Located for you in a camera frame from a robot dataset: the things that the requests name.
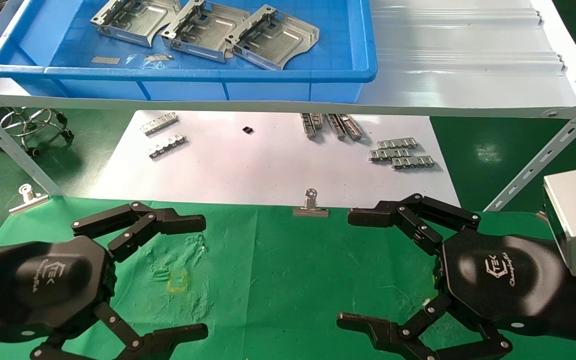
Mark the silver binder clip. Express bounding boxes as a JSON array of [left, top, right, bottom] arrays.
[[292, 188, 330, 218], [8, 183, 50, 216]]

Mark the white paper sheet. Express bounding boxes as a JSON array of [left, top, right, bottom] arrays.
[[88, 110, 463, 211]]

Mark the white perforated shelf strut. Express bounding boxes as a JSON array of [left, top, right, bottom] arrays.
[[483, 87, 576, 213], [0, 97, 65, 197]]

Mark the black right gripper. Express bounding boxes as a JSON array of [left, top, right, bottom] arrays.
[[337, 193, 567, 360]]

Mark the chrome stool base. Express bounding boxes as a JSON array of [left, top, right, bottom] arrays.
[[0, 107, 74, 157]]

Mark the stamped sheet metal part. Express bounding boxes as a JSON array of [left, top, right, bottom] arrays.
[[160, 0, 252, 64], [224, 4, 320, 71], [89, 0, 183, 49]]

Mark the blue plastic bin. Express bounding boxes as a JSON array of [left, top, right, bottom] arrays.
[[0, 0, 378, 104]]

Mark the green cloth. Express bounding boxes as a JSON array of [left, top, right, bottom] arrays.
[[0, 195, 576, 360]]

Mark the grey slotted metal bracket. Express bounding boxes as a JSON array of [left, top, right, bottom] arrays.
[[376, 138, 419, 150], [368, 147, 412, 163], [391, 155, 436, 171]]

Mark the white metal shelf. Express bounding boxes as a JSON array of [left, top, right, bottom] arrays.
[[0, 0, 576, 120]]

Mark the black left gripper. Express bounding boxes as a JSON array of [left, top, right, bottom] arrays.
[[0, 201, 209, 360]]

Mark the notched metal strip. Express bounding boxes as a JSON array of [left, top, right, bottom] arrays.
[[140, 112, 180, 137], [147, 132, 188, 160]]

